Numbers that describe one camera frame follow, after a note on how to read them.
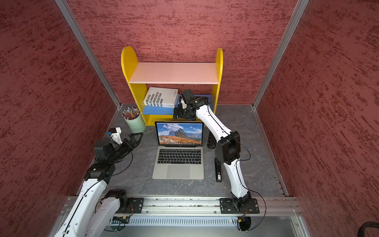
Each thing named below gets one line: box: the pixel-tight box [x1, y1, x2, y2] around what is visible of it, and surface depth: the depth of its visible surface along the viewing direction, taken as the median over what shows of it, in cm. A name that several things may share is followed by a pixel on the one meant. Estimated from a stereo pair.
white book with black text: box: [143, 86, 179, 109], surface depth 102 cm
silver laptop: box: [151, 120, 205, 180], surface depth 91 cm
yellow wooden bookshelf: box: [120, 46, 224, 126], surface depth 84 cm
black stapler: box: [214, 157, 222, 183], surface depth 86 cm
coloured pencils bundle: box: [121, 106, 141, 120], surface depth 98 cm
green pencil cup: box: [124, 112, 147, 134], surface depth 101 cm
